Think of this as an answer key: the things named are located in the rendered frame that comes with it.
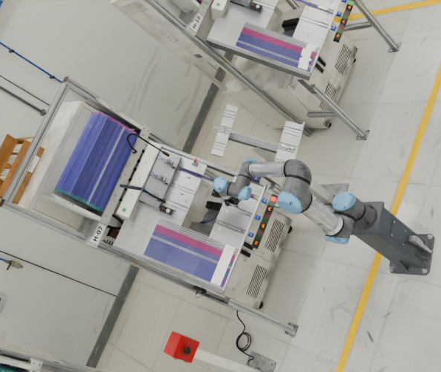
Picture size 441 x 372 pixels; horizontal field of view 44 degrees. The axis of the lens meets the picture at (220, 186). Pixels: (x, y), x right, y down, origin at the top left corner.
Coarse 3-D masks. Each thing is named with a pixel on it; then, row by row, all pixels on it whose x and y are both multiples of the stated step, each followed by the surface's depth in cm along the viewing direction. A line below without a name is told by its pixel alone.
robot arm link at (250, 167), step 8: (248, 160) 280; (288, 160) 255; (296, 160) 252; (248, 168) 277; (256, 168) 271; (264, 168) 266; (272, 168) 262; (280, 168) 258; (288, 168) 251; (296, 168) 247; (304, 168) 247; (248, 176) 278; (264, 176) 271; (272, 176) 266; (280, 176) 261; (304, 176) 245
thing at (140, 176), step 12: (156, 144) 329; (144, 156) 328; (156, 156) 327; (144, 168) 326; (132, 180) 324; (144, 180) 324; (132, 192) 322; (120, 204) 321; (132, 204) 320; (120, 216) 324; (132, 216) 326
